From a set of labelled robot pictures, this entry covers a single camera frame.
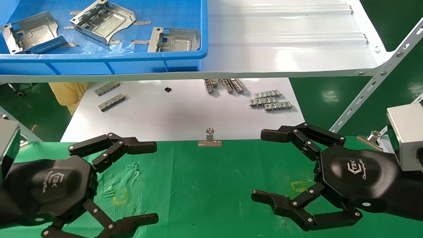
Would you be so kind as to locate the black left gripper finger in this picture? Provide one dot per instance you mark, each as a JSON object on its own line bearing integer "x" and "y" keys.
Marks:
{"x": 138, "y": 147}

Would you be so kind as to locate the white ribbed shelf panel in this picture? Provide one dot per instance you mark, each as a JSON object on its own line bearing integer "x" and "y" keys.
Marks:
{"x": 281, "y": 49}

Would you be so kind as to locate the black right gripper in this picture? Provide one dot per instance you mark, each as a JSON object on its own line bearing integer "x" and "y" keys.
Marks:
{"x": 357, "y": 175}

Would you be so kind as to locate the silver binder clip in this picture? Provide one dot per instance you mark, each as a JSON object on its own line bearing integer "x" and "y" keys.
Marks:
{"x": 210, "y": 143}
{"x": 370, "y": 142}
{"x": 23, "y": 144}

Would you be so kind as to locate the stamped metal bracket blue flange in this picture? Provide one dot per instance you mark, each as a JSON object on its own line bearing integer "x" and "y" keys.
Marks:
{"x": 36, "y": 29}

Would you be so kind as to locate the stamped sheet metal bracket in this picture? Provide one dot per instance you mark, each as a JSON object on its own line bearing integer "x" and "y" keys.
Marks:
{"x": 178, "y": 43}
{"x": 105, "y": 23}

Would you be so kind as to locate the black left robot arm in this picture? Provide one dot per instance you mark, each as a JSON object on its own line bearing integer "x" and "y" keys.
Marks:
{"x": 3, "y": 208}

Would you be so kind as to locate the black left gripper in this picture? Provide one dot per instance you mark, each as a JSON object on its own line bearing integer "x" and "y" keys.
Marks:
{"x": 49, "y": 188}

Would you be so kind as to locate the green table mat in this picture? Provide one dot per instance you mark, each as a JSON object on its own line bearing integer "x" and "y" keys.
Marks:
{"x": 214, "y": 191}

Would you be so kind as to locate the small metal rail piece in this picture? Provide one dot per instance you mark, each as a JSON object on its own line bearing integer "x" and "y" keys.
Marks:
{"x": 227, "y": 85}
{"x": 210, "y": 85}
{"x": 238, "y": 86}

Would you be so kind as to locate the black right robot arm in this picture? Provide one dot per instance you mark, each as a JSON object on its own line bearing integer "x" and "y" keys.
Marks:
{"x": 409, "y": 191}

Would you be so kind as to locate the small metal clip strip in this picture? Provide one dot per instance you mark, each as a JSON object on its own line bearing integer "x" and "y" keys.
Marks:
{"x": 262, "y": 101}
{"x": 112, "y": 102}
{"x": 267, "y": 94}
{"x": 107, "y": 88}
{"x": 278, "y": 106}

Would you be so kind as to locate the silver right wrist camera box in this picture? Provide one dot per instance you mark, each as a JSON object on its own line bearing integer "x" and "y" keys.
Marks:
{"x": 406, "y": 132}

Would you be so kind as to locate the blue plastic bin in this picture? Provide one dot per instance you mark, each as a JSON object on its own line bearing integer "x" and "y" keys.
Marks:
{"x": 99, "y": 64}

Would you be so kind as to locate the black caster wheel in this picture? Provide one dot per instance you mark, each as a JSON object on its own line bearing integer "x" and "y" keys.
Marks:
{"x": 20, "y": 93}

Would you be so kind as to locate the yellow bag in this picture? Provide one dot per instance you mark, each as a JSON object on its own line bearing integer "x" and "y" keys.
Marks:
{"x": 66, "y": 94}

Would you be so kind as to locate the grey metal frame beam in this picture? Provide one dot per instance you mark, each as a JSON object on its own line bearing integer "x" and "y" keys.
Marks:
{"x": 28, "y": 131}

